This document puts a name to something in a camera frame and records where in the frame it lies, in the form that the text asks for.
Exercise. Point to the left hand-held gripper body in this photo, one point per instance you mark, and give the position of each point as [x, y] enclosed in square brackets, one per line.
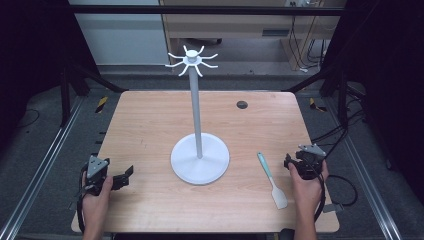
[97, 170]

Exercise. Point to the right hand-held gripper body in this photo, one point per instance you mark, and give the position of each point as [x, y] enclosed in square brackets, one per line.
[308, 163]

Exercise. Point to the person's right hand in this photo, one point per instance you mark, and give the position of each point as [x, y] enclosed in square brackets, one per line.
[306, 191]

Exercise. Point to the person's left hand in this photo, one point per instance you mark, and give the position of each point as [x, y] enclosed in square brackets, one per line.
[96, 204]

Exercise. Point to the yellow-black tape marker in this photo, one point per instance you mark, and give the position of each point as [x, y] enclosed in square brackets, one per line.
[316, 105]
[102, 104]

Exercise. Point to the dark round table grommet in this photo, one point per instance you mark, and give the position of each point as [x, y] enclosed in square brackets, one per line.
[242, 104]

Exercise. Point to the white hook stand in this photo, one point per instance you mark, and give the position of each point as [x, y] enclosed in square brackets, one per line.
[199, 160]

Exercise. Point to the black curtain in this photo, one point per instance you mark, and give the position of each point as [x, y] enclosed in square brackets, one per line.
[30, 60]
[390, 83]

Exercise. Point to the white cabinet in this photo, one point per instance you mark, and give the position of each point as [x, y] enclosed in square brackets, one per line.
[123, 38]

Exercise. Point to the grey metal bracket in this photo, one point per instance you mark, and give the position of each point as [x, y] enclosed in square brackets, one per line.
[332, 208]

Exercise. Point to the aluminium floor rail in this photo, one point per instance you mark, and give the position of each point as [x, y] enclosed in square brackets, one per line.
[40, 166]
[366, 173]

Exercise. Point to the black metal frame strut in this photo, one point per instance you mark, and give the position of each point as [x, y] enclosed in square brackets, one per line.
[65, 96]
[342, 96]

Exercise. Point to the black horizontal frame bar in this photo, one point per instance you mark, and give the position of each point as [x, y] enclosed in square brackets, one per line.
[200, 10]

